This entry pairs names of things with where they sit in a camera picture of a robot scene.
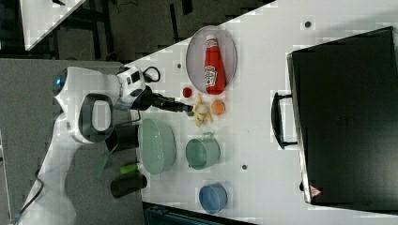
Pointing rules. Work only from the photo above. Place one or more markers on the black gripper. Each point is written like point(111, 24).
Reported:
point(144, 99)

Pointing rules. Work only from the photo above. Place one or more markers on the red plush ketchup bottle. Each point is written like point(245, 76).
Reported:
point(214, 73)

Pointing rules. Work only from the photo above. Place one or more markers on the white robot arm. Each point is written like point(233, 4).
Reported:
point(88, 99)

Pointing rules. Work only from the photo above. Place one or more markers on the grey round plate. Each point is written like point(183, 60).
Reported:
point(196, 55)

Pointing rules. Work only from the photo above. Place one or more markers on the small red strawberry toy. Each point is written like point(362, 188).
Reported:
point(187, 92)

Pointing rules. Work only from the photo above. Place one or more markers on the yellow plush banana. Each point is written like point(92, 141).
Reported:
point(201, 112)

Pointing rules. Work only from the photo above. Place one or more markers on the orange plush fruit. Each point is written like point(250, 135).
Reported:
point(218, 107)

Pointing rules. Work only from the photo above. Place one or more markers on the green plastic colander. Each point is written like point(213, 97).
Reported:
point(157, 145)

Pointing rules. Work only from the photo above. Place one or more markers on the green metal cup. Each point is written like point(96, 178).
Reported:
point(204, 152)

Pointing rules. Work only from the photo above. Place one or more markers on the green cylindrical object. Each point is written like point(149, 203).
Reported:
point(128, 169)

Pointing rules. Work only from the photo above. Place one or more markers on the black cylindrical cup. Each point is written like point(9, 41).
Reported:
point(124, 186)

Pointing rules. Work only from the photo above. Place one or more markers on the blue metal cup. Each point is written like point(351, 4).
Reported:
point(213, 198)

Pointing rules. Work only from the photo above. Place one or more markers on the silver toaster oven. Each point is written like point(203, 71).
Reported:
point(345, 105)

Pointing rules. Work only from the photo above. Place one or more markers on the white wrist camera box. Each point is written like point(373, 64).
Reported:
point(132, 83)

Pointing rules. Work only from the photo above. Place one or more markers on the blue metal frame rail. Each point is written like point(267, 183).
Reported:
point(160, 215)

